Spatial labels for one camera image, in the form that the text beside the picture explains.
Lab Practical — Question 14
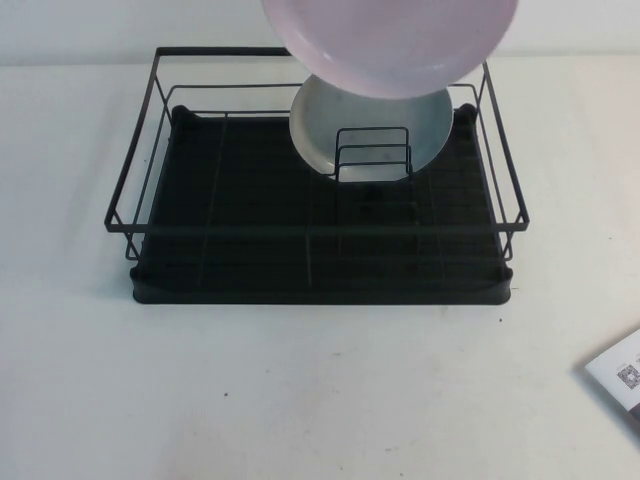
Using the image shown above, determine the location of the black plastic drip tray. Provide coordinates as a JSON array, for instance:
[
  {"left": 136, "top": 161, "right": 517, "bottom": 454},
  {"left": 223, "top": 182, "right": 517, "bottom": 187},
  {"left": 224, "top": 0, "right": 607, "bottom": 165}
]
[{"left": 129, "top": 102, "right": 516, "bottom": 307}]

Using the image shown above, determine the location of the black wire dish rack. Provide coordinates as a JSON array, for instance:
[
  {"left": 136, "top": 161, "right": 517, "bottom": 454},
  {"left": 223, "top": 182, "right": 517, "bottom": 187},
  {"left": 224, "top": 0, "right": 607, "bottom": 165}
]
[{"left": 101, "top": 45, "right": 530, "bottom": 277}]

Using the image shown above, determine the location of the grey-blue round plate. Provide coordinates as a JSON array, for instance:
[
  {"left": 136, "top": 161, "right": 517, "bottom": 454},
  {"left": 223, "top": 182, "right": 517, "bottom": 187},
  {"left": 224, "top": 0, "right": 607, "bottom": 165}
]
[{"left": 288, "top": 74, "right": 455, "bottom": 184}]

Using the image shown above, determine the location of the white printed paper booklet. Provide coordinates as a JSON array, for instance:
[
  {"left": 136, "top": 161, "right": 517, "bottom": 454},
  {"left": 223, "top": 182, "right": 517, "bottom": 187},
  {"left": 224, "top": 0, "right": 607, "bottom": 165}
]
[{"left": 572, "top": 326, "right": 640, "bottom": 432}]

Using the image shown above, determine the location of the pink round plate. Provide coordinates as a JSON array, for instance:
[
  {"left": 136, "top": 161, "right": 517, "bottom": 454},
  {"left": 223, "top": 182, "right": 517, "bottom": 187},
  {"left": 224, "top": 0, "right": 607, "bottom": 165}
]
[{"left": 261, "top": 0, "right": 519, "bottom": 99}]

